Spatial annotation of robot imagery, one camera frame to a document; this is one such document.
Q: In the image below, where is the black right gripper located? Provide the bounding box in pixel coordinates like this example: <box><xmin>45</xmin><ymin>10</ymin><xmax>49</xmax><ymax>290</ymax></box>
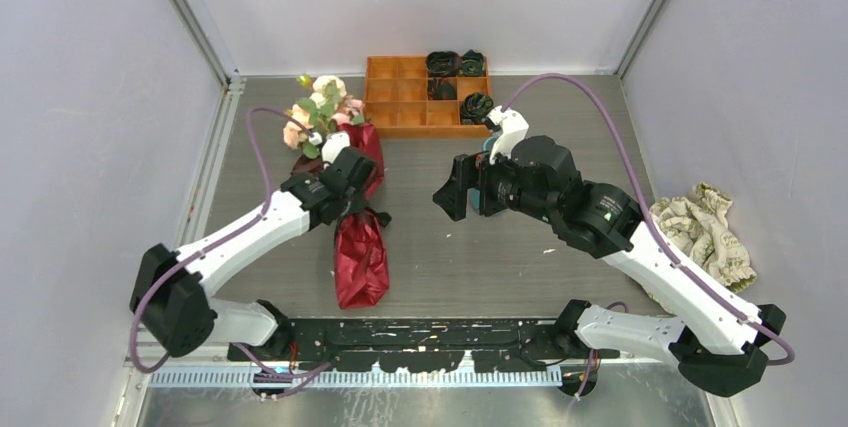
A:
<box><xmin>433</xmin><ymin>143</ymin><xmax>557</xmax><ymax>224</ymax></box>

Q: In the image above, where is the pink flower bouquet red wrap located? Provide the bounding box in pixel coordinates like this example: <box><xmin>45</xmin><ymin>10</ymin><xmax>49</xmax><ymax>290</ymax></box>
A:
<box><xmin>283</xmin><ymin>74</ymin><xmax>392</xmax><ymax>311</ymax></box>

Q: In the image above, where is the teal vase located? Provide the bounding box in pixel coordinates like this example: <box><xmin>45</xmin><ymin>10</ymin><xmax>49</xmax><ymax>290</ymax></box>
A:
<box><xmin>469</xmin><ymin>164</ymin><xmax>506</xmax><ymax>217</ymax></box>

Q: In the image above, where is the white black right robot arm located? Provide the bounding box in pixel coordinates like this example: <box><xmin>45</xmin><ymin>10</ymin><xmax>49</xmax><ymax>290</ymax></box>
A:
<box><xmin>433</xmin><ymin>136</ymin><xmax>786</xmax><ymax>397</ymax></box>

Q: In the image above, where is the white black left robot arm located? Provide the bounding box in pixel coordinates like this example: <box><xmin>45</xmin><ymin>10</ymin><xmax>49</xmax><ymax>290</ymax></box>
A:
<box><xmin>130</xmin><ymin>147</ymin><xmax>377</xmax><ymax>360</ymax></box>

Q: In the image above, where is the orange compartment tray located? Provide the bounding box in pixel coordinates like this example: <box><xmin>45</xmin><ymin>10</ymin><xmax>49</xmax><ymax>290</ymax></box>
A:
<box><xmin>364</xmin><ymin>53</ymin><xmax>493</xmax><ymax>139</ymax></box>

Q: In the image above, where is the dark rolled sock back right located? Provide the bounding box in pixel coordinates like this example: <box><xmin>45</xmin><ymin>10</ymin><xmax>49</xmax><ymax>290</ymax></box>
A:
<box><xmin>460</xmin><ymin>49</ymin><xmax>486</xmax><ymax>77</ymax></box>

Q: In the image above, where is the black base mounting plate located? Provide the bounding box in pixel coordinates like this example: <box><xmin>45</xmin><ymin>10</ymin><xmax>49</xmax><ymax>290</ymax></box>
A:
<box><xmin>208</xmin><ymin>318</ymin><xmax>588</xmax><ymax>373</ymax></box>

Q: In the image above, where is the crumpled beige printed cloth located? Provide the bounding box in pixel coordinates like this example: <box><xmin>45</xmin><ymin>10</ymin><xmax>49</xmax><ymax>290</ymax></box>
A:
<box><xmin>650</xmin><ymin>182</ymin><xmax>757</xmax><ymax>292</ymax></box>

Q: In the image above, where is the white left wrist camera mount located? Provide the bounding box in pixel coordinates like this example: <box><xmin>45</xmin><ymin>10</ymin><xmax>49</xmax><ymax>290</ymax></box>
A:
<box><xmin>303</xmin><ymin>131</ymin><xmax>350</xmax><ymax>164</ymax></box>

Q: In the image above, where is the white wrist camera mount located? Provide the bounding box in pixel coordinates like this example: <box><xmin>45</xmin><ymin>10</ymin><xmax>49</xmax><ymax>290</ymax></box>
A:
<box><xmin>487</xmin><ymin>106</ymin><xmax>529</xmax><ymax>164</ymax></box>
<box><xmin>303</xmin><ymin>131</ymin><xmax>350</xmax><ymax>164</ymax></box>

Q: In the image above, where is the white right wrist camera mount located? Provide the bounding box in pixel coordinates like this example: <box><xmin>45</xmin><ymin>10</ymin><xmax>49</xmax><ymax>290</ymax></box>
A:
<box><xmin>487</xmin><ymin>106</ymin><xmax>529</xmax><ymax>164</ymax></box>

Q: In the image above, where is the aluminium frame rail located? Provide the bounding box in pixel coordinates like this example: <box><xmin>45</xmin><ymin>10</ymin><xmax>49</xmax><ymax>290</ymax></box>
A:
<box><xmin>126</xmin><ymin>321</ymin><xmax>241</xmax><ymax>372</ymax></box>

